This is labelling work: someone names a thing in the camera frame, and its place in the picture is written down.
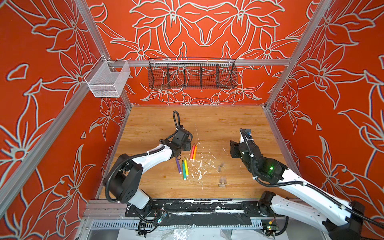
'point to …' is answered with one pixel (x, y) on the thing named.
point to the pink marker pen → (192, 152)
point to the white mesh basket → (107, 78)
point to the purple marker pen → (179, 167)
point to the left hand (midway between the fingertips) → (187, 141)
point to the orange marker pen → (195, 152)
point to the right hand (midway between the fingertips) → (232, 141)
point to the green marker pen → (184, 170)
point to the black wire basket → (189, 73)
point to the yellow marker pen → (186, 167)
